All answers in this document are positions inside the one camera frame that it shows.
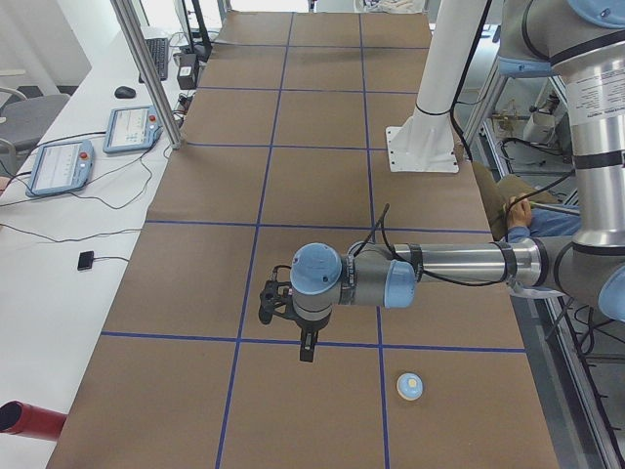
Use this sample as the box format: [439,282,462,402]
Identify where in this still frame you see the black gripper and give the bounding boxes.
[258,265,328,362]

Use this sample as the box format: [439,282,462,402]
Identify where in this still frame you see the blue sleeved forearm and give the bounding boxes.
[507,209,581,242]

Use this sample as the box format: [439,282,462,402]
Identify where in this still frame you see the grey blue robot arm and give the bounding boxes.
[259,1,624,362]

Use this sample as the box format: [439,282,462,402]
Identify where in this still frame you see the person's hand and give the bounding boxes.
[506,195,532,230]

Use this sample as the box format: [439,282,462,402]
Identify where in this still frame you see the small black puck device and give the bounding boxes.
[77,250,95,272]

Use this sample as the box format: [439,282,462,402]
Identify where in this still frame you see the far blue teach pendant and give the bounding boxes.
[103,106,162,154]

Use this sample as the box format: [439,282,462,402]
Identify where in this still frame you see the blue teach pendant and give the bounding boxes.
[25,140,95,197]
[103,106,162,154]

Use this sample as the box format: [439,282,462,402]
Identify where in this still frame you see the near blue teach pendant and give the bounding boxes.
[25,140,95,197]

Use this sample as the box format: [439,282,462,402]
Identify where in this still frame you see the red cylinder tube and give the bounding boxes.
[1,401,66,442]

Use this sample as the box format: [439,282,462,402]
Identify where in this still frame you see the black computer mouse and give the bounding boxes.
[114,86,137,99]

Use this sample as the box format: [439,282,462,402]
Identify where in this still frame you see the black keyboard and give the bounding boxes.
[145,37,169,81]

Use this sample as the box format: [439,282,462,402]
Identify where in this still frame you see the grey office chair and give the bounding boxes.
[1,87,70,162]

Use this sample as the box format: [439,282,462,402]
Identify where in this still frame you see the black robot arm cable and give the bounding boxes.
[347,202,514,287]

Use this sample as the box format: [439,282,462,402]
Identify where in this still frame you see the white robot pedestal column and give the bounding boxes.
[386,0,491,174]

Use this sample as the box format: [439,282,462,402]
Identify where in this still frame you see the aluminium frame post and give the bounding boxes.
[110,0,182,149]

